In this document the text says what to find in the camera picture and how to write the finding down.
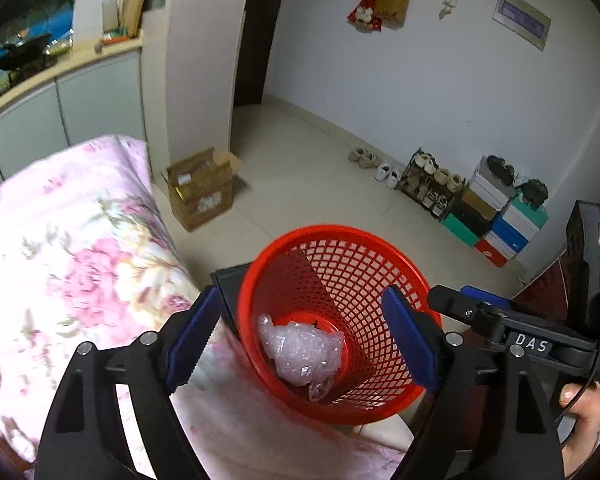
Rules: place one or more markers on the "person's right hand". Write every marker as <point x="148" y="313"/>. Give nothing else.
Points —
<point x="587" y="410"/>

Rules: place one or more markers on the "clear crumpled plastic wrap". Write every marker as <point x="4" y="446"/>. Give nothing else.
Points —
<point x="300" y="350"/>

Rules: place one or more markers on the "brown hanging paper bag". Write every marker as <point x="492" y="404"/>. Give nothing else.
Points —
<point x="394" y="2"/>

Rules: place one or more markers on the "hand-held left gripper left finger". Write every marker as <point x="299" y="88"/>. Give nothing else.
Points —
<point x="195" y="340"/>

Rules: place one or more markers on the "red mesh plastic basket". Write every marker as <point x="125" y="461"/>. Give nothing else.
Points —
<point x="330" y="260"/>

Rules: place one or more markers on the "stack of shoe boxes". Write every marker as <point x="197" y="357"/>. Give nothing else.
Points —
<point x="510" y="230"/>

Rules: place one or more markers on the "dark red cabinet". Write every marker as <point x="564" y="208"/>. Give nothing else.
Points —
<point x="540" y="285"/>

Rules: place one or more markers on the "grey wall panel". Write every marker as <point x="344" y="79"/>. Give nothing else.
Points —
<point x="522" y="17"/>

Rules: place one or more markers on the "white shoe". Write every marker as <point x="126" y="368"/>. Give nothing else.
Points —
<point x="381" y="171"/>
<point x="393" y="179"/>

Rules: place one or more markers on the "kitchen counter cabinet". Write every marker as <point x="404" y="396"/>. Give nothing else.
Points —
<point x="90" y="105"/>

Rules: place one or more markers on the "beige shoe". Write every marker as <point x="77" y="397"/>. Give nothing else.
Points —
<point x="367" y="160"/>
<point x="356" y="155"/>

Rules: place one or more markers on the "red hanging cloth bag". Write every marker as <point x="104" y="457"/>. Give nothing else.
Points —
<point x="365" y="12"/>

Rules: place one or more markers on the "dark slipper pair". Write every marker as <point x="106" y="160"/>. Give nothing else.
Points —
<point x="532" y="192"/>
<point x="500" y="167"/>

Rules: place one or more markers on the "black stool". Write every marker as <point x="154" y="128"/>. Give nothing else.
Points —
<point x="227" y="290"/>

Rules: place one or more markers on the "white plastic bottle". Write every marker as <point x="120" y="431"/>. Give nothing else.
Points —
<point x="110" y="12"/>

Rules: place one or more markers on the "dark wooden door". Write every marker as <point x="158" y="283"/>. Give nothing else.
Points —
<point x="252" y="35"/>

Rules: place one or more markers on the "open cardboard box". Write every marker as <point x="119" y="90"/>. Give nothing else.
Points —
<point x="202" y="195"/>

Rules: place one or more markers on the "black wok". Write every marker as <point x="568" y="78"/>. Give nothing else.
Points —
<point x="25" y="52"/>

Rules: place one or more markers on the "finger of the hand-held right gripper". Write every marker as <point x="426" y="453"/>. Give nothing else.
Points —
<point x="450" y="302"/>
<point x="482" y="292"/>

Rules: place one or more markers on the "black metal shoe rack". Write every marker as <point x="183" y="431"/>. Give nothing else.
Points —
<point x="410" y="187"/>

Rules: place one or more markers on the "pink floral blanket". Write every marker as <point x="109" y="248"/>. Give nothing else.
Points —
<point x="80" y="260"/>

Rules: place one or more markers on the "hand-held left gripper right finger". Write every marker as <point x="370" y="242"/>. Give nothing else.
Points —
<point x="410" y="340"/>

